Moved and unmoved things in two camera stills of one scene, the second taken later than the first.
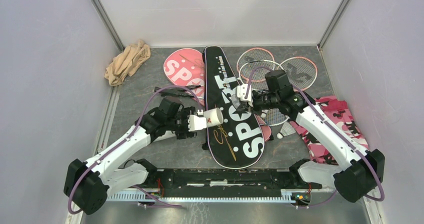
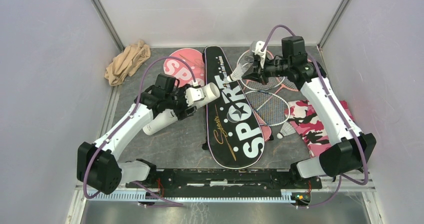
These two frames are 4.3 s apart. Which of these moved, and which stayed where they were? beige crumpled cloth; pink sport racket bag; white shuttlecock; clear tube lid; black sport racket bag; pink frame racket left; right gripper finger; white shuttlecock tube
Moved: white shuttlecock tube; clear tube lid; right gripper finger
Stayed: pink frame racket left; pink sport racket bag; beige crumpled cloth; white shuttlecock; black sport racket bag
